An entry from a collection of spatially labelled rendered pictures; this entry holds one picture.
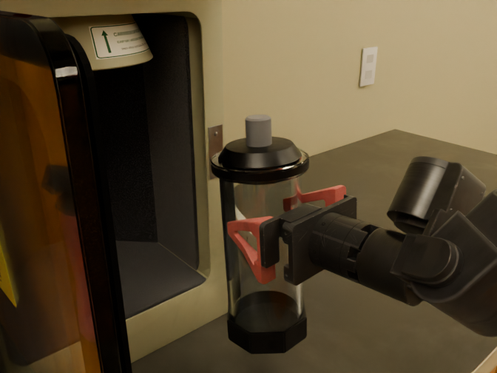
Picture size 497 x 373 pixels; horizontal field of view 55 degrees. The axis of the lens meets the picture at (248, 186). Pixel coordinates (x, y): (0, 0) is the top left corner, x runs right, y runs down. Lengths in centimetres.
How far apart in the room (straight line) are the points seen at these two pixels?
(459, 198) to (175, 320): 41
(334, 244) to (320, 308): 32
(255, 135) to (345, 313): 36
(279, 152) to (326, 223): 9
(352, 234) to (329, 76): 101
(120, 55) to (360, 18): 104
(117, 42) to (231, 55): 64
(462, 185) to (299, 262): 16
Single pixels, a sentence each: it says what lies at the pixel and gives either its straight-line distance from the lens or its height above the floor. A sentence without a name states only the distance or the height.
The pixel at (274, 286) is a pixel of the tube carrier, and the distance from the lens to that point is 54.
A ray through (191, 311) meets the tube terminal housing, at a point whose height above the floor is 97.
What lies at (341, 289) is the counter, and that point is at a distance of 81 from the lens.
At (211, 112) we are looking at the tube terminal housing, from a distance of 59.
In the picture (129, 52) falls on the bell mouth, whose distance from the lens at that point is 55.
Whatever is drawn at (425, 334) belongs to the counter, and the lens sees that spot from 75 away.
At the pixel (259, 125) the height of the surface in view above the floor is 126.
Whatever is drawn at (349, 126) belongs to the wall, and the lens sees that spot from 154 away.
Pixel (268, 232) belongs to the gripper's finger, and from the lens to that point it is 45.
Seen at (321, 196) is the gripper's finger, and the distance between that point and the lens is 54.
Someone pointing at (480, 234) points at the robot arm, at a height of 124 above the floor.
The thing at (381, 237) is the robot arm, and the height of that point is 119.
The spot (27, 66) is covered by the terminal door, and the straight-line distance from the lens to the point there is 18.
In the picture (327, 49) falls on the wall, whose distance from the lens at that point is 140.
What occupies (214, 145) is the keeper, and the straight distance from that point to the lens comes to 61.
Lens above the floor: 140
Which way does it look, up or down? 23 degrees down
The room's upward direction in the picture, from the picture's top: straight up
